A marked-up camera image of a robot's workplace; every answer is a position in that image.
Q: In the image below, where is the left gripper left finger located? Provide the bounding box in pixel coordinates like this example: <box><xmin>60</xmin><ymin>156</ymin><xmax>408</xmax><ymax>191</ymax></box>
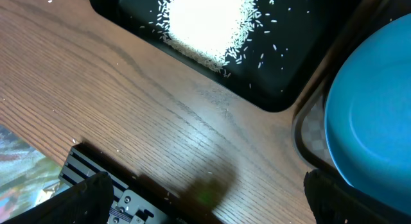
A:
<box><xmin>5</xmin><ymin>171</ymin><xmax>114</xmax><ymax>224</ymax></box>

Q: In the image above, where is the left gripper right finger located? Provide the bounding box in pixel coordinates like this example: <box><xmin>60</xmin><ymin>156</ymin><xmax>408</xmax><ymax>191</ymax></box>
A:
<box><xmin>304</xmin><ymin>169</ymin><xmax>410</xmax><ymax>224</ymax></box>

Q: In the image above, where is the dark blue plate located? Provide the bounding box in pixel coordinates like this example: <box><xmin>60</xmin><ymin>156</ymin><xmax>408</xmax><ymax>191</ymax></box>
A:
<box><xmin>324</xmin><ymin>15</ymin><xmax>410</xmax><ymax>214</ymax></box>

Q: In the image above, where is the pile of white rice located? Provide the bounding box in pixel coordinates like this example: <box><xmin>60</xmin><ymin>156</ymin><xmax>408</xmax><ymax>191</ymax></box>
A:
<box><xmin>139</xmin><ymin>0</ymin><xmax>309</xmax><ymax>90</ymax></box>

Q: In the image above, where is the dark brown serving tray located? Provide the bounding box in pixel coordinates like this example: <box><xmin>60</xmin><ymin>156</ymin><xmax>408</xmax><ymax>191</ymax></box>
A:
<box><xmin>292</xmin><ymin>0</ymin><xmax>410</xmax><ymax>177</ymax></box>

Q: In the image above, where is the black plastic bin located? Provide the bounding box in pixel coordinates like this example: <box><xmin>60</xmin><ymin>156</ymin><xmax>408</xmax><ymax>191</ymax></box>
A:
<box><xmin>90</xmin><ymin>0</ymin><xmax>362</xmax><ymax>112</ymax></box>

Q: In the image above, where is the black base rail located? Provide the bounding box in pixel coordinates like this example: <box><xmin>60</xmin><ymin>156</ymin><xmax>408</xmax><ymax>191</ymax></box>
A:
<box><xmin>59</xmin><ymin>142</ymin><xmax>221</xmax><ymax>223</ymax></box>

